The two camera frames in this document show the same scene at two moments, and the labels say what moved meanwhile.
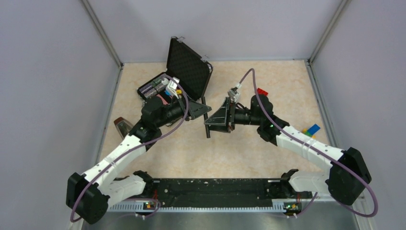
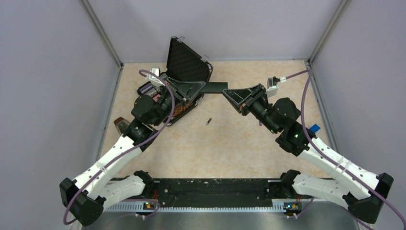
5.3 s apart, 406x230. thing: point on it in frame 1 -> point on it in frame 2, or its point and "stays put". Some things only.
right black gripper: x=223 y=120 -> x=237 y=97
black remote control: x=206 y=117 -> x=214 y=87
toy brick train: x=311 y=130 stays put
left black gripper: x=195 y=110 -> x=185 y=91
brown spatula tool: x=123 y=127 stays put
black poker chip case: x=186 y=72 stays put
